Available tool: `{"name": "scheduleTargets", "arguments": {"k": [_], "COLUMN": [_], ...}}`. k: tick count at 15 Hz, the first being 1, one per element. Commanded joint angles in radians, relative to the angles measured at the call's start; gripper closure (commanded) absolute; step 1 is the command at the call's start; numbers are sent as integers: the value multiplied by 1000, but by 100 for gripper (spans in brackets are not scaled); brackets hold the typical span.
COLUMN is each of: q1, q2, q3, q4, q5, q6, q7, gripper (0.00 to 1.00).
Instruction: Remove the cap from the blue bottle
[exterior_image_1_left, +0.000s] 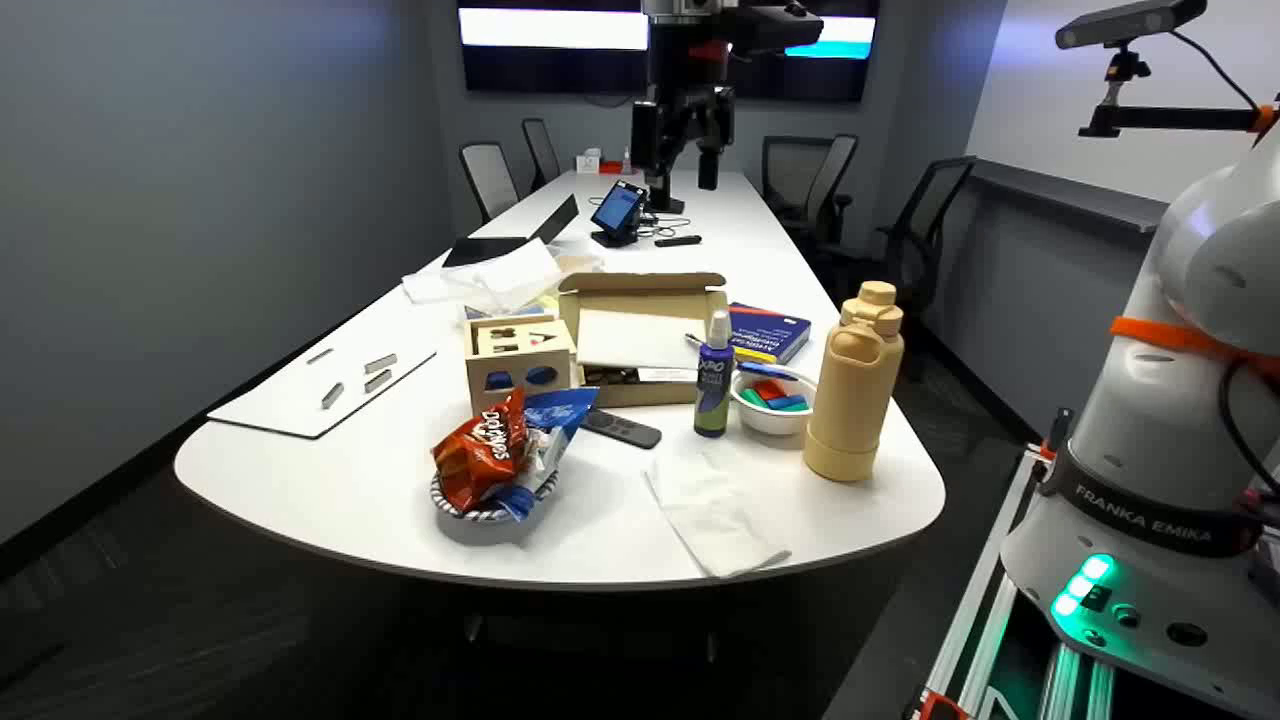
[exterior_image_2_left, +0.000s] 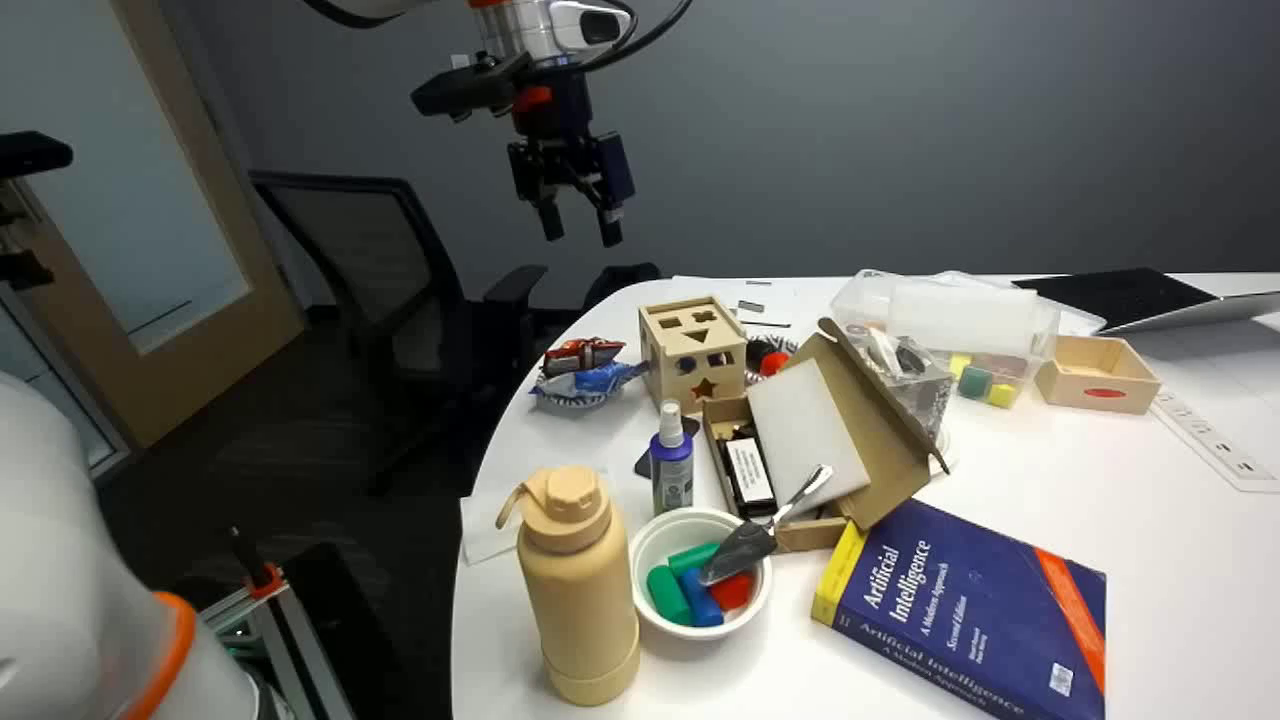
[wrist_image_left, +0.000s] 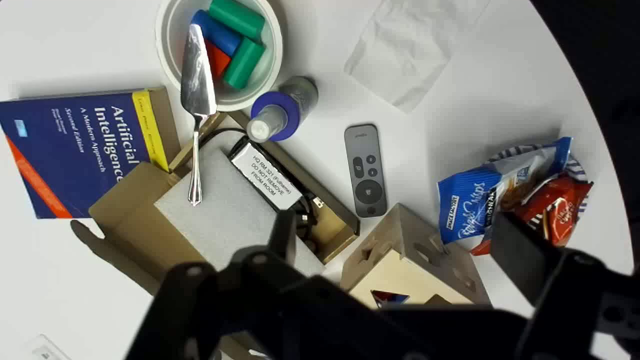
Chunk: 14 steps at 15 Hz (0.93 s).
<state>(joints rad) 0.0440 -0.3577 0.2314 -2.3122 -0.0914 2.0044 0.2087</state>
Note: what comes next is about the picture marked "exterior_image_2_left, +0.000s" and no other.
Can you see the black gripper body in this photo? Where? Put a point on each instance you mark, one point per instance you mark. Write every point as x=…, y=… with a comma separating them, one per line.
x=570, y=160

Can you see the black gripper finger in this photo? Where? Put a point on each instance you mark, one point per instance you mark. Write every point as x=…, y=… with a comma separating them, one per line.
x=609, y=214
x=550, y=214

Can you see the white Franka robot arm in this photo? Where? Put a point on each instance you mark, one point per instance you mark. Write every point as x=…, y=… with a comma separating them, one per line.
x=53, y=562

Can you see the white bottle cap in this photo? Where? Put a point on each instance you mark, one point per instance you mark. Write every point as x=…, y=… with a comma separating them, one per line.
x=668, y=424

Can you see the blue spray bottle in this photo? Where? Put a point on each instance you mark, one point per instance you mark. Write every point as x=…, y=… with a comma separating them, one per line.
x=673, y=474

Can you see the tan insulated water bottle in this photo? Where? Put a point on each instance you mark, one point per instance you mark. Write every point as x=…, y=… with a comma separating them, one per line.
x=578, y=585

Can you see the wooden shape sorter cube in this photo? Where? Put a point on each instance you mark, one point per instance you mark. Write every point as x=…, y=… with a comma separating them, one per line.
x=689, y=348

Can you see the black mesh office chair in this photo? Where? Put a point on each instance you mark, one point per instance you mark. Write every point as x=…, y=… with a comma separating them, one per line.
x=385, y=307

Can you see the small red object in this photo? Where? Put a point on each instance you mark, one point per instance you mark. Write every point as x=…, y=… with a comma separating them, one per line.
x=771, y=358

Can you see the black rectangular device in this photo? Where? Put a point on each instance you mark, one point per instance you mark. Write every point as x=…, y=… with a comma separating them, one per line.
x=748, y=471

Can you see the white foam sheet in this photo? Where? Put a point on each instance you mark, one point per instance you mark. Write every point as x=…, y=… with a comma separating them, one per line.
x=807, y=433

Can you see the clear plastic bag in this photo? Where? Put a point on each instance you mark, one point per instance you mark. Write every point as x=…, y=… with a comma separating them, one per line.
x=909, y=382

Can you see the metal spatula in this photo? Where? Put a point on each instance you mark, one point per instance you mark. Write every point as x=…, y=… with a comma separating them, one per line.
x=754, y=536

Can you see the open cardboard box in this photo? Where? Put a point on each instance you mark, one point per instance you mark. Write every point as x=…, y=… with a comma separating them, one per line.
x=887, y=446

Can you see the green toy block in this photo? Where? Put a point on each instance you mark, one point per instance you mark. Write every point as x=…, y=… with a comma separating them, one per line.
x=665, y=595

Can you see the blue toy block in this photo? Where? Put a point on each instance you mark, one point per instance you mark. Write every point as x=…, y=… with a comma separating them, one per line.
x=700, y=597

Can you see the red toy block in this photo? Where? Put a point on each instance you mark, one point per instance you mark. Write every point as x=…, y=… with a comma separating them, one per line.
x=736, y=590

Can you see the green ball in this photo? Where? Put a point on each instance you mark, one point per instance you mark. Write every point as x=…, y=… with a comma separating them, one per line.
x=976, y=382

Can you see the white round bowl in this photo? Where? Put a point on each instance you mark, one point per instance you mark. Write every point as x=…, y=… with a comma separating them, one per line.
x=665, y=621

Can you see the yellow ball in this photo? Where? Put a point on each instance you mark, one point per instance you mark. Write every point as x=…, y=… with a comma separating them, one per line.
x=1005, y=395

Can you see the small wooden tray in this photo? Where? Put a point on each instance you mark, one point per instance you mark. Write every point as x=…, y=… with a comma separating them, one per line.
x=1096, y=369

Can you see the blue hardcover textbook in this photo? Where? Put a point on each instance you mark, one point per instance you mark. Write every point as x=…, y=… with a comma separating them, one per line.
x=982, y=607

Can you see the papers on table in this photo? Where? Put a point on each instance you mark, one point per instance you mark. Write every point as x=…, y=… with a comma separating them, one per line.
x=1219, y=442

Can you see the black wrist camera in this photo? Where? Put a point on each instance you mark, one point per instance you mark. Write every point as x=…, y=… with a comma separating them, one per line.
x=464, y=88

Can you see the wooden door frame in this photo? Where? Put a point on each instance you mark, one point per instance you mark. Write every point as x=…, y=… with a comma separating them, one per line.
x=203, y=332

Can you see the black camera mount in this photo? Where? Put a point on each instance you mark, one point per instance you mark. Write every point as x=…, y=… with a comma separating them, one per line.
x=25, y=160

